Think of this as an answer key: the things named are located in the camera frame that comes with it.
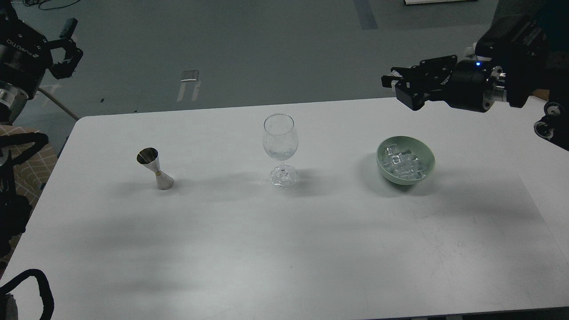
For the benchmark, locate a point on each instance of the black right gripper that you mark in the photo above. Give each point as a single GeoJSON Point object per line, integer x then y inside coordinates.
{"type": "Point", "coordinates": [471, 86]}

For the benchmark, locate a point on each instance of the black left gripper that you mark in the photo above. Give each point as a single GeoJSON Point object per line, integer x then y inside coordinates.
{"type": "Point", "coordinates": [25, 53]}

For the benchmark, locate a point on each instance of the clear ice cubes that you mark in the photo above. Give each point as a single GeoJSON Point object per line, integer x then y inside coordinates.
{"type": "Point", "coordinates": [404, 164]}

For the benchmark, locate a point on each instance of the steel cocktail jigger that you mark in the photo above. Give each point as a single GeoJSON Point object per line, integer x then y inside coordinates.
{"type": "Point", "coordinates": [149, 158]}

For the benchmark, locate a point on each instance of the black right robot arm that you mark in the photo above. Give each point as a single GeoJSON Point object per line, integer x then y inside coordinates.
{"type": "Point", "coordinates": [524, 52]}

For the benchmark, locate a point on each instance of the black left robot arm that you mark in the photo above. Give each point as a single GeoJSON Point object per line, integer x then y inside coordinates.
{"type": "Point", "coordinates": [12, 102]}

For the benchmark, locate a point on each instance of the clear wine glass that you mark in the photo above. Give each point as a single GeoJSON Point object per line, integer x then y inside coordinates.
{"type": "Point", "coordinates": [280, 142]}

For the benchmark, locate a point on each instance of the green bowl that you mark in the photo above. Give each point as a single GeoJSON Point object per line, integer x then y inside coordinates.
{"type": "Point", "coordinates": [419, 148]}

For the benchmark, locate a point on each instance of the beige checked cushion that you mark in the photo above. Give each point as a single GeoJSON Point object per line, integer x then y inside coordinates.
{"type": "Point", "coordinates": [27, 161]}

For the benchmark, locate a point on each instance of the silver floor plate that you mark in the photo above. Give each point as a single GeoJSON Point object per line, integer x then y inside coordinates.
{"type": "Point", "coordinates": [189, 75]}

